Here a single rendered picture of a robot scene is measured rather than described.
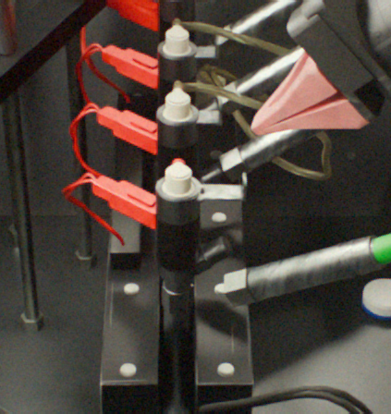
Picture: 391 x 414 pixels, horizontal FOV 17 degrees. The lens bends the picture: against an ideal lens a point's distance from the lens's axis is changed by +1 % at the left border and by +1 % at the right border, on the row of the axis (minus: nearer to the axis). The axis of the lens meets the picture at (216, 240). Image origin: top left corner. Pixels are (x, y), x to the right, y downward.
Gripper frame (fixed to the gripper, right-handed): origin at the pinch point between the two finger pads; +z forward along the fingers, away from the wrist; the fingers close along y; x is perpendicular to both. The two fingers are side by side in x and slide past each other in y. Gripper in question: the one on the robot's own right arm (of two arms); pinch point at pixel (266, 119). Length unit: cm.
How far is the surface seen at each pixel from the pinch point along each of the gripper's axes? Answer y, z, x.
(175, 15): 3.0, 12.6, -21.3
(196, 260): -5.0, 10.5, 1.0
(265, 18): -2.0, 8.4, -23.6
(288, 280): -4.4, -0.5, 10.4
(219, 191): -2.3, 6.1, 0.0
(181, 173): 0.4, 6.5, 0.8
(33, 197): -3.6, 40.1, -26.1
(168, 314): -7.2, 15.1, 1.4
